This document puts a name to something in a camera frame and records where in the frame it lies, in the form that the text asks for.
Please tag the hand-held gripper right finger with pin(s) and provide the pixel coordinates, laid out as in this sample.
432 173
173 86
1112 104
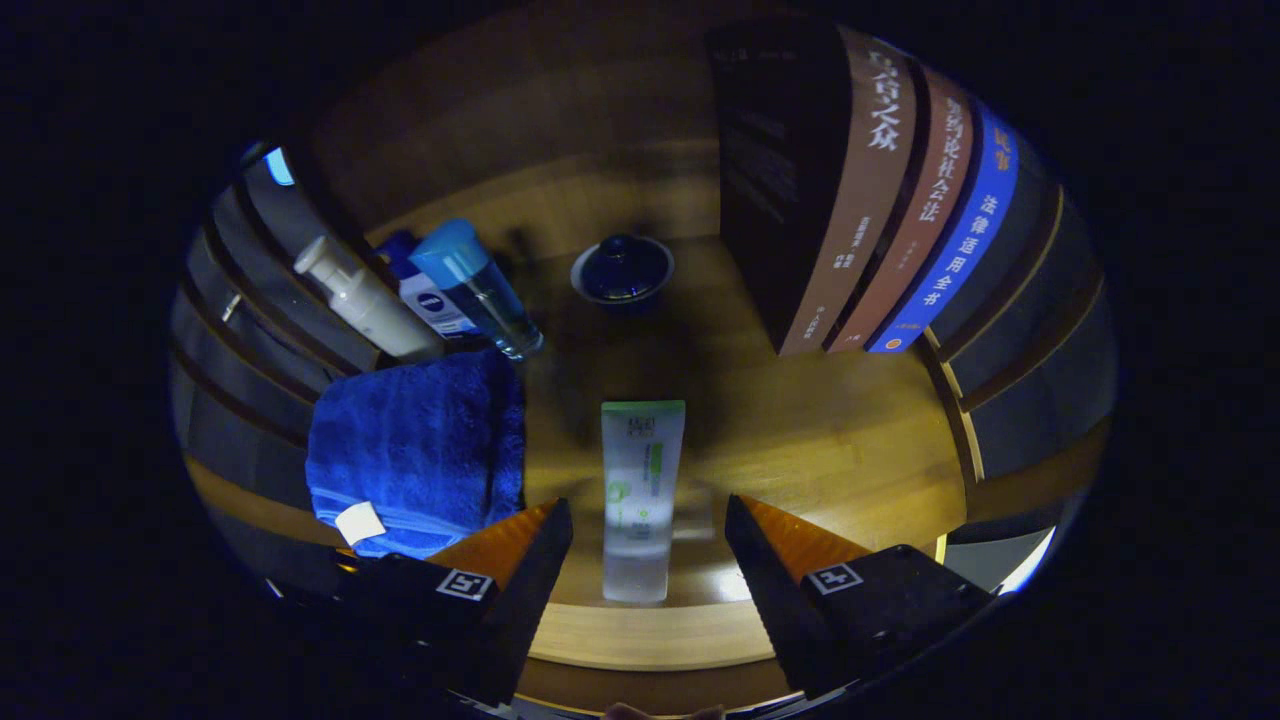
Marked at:
775 600

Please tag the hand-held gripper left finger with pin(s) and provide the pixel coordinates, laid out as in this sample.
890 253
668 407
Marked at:
525 610

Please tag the white green-capped tube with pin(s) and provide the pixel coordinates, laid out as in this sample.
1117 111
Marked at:
640 480

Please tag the wooden countertop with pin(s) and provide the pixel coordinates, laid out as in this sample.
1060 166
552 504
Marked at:
800 440

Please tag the wooden cabinet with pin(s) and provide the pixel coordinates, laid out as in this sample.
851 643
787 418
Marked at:
560 130

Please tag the folded blue towel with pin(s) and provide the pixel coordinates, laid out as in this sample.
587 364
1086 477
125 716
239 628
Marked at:
420 440

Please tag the small white blue-capped bottle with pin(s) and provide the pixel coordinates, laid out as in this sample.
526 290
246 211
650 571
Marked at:
435 300

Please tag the clear bottle with blue cap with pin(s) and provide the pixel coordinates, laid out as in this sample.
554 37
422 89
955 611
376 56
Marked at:
480 285

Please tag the white pump bottle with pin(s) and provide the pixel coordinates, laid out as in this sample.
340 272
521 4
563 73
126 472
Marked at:
370 305

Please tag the dark blue lidded teacup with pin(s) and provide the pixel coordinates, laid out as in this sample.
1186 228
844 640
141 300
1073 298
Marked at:
622 268

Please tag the blue book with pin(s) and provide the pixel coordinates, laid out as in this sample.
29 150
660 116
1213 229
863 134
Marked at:
960 240

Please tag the reddish brown book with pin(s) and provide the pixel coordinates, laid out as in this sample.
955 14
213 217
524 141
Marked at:
915 220

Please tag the dark brown book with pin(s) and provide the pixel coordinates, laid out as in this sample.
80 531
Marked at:
780 180

